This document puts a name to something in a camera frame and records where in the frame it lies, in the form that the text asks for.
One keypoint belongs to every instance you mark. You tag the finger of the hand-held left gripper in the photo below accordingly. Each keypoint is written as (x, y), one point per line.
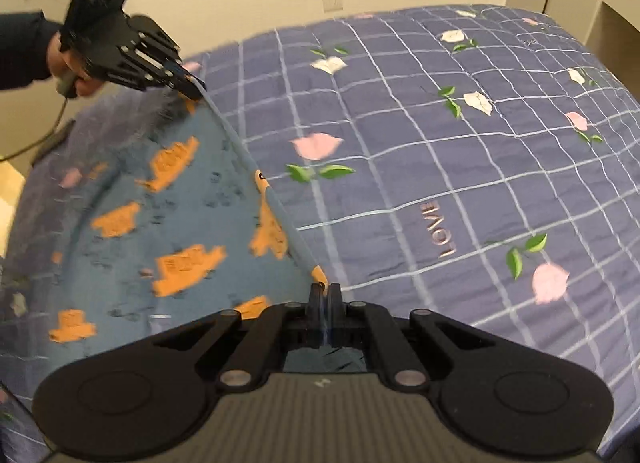
(182, 79)

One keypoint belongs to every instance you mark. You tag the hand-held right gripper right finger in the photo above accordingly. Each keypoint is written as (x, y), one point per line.
(334, 307)

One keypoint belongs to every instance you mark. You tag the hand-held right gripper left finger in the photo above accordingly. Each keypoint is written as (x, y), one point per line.
(316, 308)

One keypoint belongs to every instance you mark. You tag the blue pants with orange print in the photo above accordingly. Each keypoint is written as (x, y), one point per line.
(200, 203)

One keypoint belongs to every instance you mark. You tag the person's left hand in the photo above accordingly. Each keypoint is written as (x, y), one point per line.
(56, 60)

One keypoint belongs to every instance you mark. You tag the purple checked floral blanket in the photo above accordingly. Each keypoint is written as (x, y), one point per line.
(400, 143)

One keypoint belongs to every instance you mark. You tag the white wall socket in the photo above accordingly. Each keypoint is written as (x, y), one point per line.
(332, 0)

